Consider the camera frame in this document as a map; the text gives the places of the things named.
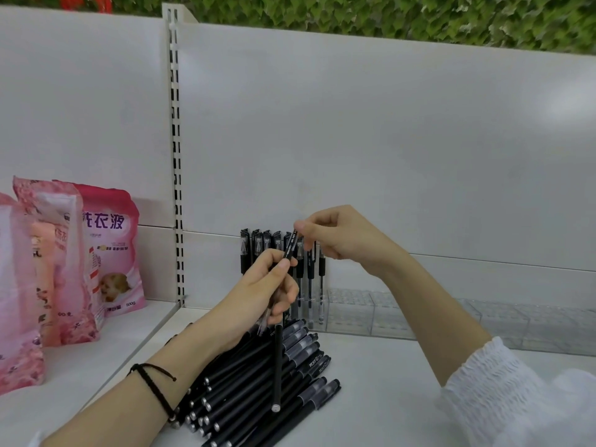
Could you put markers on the person's right hand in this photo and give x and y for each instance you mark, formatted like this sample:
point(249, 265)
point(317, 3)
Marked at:
point(354, 237)

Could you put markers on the person's left hand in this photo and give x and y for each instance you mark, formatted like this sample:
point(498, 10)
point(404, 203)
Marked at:
point(251, 297)

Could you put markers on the person's right thumb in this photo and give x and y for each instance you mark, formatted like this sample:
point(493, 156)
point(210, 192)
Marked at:
point(311, 232)

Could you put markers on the person's left thumb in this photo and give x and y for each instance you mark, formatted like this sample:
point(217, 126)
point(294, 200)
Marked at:
point(270, 261)

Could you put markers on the black pen with white print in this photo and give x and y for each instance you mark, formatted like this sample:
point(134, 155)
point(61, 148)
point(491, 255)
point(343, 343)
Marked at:
point(289, 249)

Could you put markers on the black pen with silver end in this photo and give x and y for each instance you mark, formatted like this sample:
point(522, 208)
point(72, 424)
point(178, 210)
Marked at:
point(277, 367)

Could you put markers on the person's right forearm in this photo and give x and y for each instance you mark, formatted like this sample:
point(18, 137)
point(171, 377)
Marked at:
point(433, 316)

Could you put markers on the person's left forearm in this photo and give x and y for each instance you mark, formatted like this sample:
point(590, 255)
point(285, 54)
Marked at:
point(153, 381)

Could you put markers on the row of standing black pens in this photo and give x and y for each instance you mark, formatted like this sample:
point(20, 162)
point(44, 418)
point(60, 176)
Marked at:
point(309, 274)

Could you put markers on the pile of black pens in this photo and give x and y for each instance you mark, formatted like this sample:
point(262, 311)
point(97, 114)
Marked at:
point(242, 386)

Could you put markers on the white slotted shelf upright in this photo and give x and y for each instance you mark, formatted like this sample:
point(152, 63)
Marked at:
point(176, 148)

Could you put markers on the pink bag with purple print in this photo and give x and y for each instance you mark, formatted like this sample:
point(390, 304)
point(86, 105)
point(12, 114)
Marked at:
point(114, 256)

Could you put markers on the clear acrylic pen holder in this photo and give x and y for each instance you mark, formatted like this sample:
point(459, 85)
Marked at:
point(447, 316)

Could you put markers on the pale pink floral bag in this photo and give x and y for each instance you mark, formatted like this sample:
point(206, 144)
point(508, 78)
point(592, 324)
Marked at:
point(60, 237)

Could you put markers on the green artificial leaf hedge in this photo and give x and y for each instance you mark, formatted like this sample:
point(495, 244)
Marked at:
point(372, 16)

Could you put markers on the peach coloured bag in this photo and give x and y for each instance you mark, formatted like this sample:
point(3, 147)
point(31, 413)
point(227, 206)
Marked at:
point(44, 293)

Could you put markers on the pink translucent floral bag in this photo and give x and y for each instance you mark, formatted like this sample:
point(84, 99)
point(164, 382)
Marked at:
point(16, 297)

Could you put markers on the white smocked sleeve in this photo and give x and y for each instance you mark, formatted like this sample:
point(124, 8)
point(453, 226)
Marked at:
point(507, 400)

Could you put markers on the red artificial flowers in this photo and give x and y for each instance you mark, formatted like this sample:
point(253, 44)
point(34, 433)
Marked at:
point(84, 2)

